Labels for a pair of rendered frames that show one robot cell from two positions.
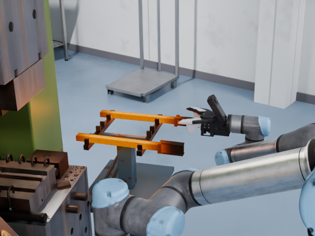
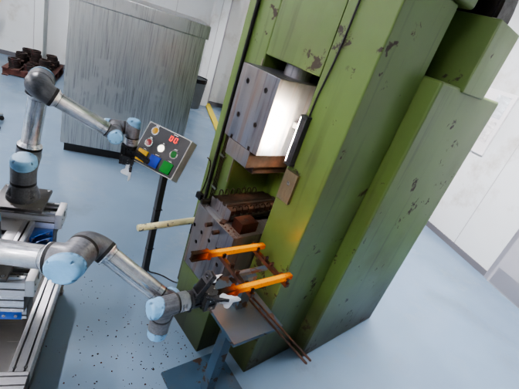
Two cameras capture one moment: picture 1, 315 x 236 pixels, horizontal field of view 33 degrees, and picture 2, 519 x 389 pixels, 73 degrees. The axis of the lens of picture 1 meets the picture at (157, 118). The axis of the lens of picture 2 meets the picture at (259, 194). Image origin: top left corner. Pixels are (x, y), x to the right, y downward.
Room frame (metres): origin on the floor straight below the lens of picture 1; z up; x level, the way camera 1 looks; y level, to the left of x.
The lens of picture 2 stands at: (2.56, -1.11, 1.96)
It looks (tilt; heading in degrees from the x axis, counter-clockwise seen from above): 25 degrees down; 120
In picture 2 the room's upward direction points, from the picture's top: 19 degrees clockwise
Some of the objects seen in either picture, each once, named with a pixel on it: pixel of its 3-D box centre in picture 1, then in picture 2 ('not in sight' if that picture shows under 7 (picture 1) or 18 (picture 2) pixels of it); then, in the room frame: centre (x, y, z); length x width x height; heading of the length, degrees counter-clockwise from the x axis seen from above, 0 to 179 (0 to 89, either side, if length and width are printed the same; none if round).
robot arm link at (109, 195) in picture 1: (112, 208); (132, 128); (0.95, 0.10, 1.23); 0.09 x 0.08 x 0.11; 60
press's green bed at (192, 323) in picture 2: not in sight; (224, 294); (1.59, 0.57, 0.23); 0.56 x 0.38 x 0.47; 77
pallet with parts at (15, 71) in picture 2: not in sight; (35, 62); (-4.35, 1.88, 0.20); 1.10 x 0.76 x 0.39; 143
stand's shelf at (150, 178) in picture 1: (128, 187); (237, 306); (1.94, 0.13, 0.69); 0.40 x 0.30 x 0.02; 164
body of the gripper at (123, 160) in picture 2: not in sight; (127, 153); (0.94, 0.09, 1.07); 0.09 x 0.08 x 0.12; 53
